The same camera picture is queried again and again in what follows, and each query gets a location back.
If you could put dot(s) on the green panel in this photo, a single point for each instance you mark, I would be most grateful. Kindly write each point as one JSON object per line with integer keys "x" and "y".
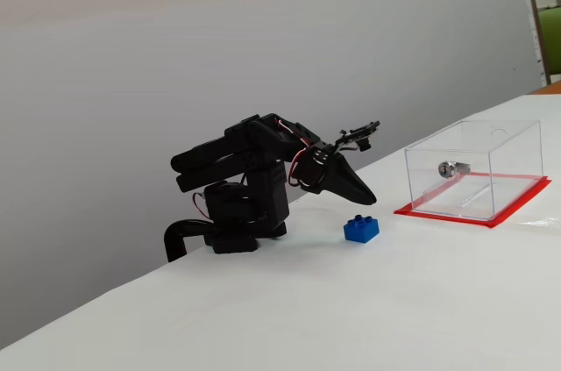
{"x": 551, "y": 44}

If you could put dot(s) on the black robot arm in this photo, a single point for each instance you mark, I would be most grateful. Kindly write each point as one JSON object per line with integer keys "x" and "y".
{"x": 245, "y": 169}

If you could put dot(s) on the red tape frame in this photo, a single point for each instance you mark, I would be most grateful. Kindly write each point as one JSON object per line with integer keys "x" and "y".
{"x": 504, "y": 218}

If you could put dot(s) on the brown wooden table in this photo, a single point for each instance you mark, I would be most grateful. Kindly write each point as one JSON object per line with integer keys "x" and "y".
{"x": 548, "y": 88}

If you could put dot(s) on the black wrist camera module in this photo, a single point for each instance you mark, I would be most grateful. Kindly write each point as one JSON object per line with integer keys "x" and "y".
{"x": 357, "y": 136}

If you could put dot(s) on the transparent plastic box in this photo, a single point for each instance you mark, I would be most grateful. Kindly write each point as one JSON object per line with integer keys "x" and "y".
{"x": 504, "y": 160}

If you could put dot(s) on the metal shelf rack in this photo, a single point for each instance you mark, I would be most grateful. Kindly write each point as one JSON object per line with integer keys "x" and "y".
{"x": 532, "y": 16}

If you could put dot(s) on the black table clamp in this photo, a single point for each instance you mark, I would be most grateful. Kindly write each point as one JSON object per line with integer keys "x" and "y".
{"x": 173, "y": 235}

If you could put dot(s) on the silver cylinder lock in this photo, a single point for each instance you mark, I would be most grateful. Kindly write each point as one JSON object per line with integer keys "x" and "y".
{"x": 451, "y": 168}

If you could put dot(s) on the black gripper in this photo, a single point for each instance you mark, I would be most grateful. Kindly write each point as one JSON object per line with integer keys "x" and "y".
{"x": 341, "y": 176}

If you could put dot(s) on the blue lego brick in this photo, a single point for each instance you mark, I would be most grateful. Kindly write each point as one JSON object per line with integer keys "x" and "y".
{"x": 360, "y": 230}

